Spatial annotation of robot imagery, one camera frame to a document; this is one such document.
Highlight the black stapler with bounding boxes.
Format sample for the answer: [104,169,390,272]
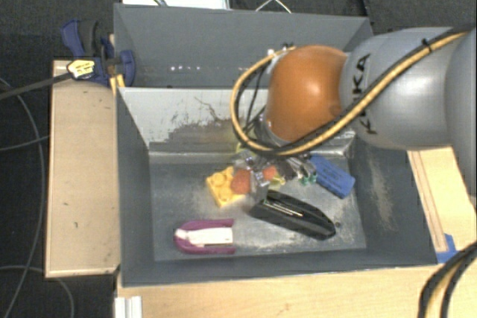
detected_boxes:
[248,189,338,241]

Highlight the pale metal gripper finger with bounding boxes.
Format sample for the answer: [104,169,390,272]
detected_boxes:
[240,155,259,171]
[253,171,271,200]

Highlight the pale wood board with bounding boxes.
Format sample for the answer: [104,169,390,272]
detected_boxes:
[44,59,122,279]

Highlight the blue flat block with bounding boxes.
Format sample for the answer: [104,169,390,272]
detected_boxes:
[308,154,356,200]

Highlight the yellow toy brick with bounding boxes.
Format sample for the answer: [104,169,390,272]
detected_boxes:
[205,165,247,208]

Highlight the grey metal bin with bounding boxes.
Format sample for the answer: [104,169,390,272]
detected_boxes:
[113,2,439,287]

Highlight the orange toy fruit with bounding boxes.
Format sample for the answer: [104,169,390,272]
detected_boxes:
[230,168,253,195]

